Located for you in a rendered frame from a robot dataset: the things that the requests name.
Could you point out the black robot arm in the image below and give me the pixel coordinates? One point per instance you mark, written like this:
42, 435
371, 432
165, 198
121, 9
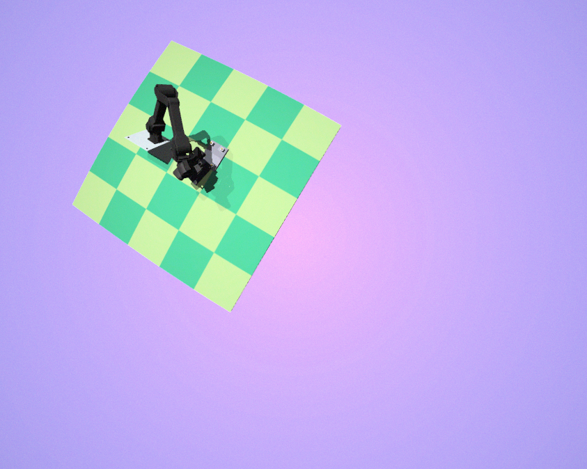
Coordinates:
167, 96

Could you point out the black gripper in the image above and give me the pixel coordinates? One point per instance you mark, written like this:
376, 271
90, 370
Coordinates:
198, 155

